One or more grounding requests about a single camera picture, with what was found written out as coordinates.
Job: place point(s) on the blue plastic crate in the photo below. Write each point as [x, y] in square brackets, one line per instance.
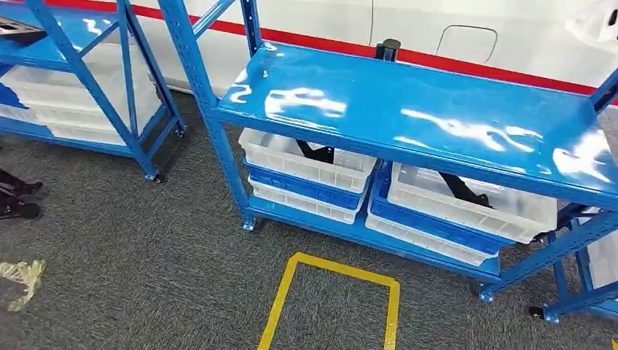
[299, 189]
[434, 231]

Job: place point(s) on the black metal bracket part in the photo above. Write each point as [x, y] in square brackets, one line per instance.
[463, 193]
[17, 28]
[318, 154]

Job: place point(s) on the crumpled clear tape scrap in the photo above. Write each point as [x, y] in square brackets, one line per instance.
[24, 275]

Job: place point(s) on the white plastic crate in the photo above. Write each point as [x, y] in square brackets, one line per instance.
[606, 261]
[299, 207]
[63, 118]
[87, 135]
[420, 244]
[309, 174]
[48, 84]
[458, 217]

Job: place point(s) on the black stanchion post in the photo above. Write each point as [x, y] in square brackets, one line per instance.
[387, 50]

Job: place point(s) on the white vehicle body red stripe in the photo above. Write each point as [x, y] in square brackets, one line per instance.
[314, 19]

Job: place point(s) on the blue metal shelf rack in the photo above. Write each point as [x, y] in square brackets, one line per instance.
[77, 67]
[565, 304]
[386, 106]

